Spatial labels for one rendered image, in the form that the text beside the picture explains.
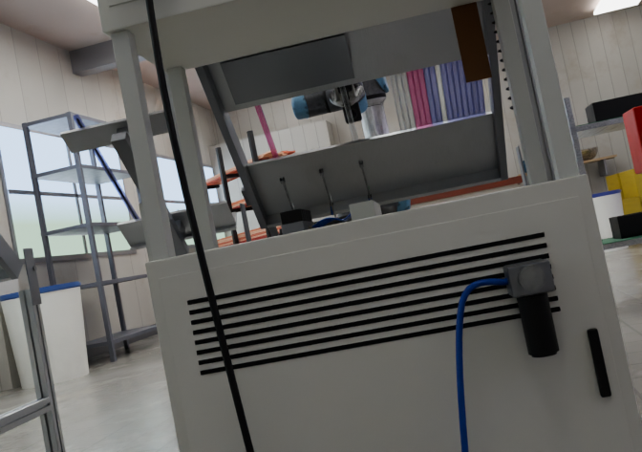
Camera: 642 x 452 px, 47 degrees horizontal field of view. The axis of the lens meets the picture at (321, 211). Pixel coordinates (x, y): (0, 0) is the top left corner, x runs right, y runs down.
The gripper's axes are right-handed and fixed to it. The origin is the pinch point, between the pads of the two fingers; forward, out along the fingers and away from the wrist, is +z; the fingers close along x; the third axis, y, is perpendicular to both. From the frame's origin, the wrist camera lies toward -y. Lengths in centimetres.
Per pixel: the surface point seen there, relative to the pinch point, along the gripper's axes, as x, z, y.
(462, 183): 25.7, -2.2, -30.2
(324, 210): -13.2, -2.9, -30.1
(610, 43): 344, -920, -330
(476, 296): 18, 88, -2
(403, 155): 11.5, -2.6, -18.3
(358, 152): 0.0, -1.6, -14.3
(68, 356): -264, -255, -239
